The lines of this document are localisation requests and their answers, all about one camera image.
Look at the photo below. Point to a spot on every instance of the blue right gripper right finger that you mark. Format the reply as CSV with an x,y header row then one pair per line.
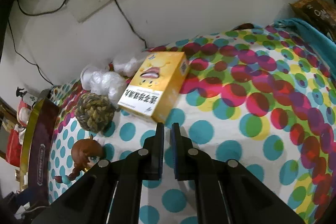
x,y
181,158

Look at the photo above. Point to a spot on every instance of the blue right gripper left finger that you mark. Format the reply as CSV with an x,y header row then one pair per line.
x,y
154,159

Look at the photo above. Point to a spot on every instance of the yellow medicine box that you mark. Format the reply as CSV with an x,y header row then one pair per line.
x,y
155,87

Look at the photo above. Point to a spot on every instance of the brown haired doll figure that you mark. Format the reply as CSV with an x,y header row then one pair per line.
x,y
85,153

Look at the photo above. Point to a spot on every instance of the woven rope ball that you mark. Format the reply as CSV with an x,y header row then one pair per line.
x,y
94,112

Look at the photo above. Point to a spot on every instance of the clear plastic bag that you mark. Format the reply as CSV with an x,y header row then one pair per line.
x,y
103,82

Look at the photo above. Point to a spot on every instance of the gold tin box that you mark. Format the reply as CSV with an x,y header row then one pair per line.
x,y
35,152

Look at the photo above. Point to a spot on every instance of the polka dot bed sheet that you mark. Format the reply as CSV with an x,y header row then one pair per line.
x,y
259,96

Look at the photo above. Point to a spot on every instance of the red paper bag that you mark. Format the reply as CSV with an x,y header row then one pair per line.
x,y
15,140

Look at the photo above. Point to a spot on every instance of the blue cloth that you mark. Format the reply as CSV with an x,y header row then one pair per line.
x,y
321,43

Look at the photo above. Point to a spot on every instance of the brown snack packet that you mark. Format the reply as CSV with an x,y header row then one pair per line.
x,y
318,13

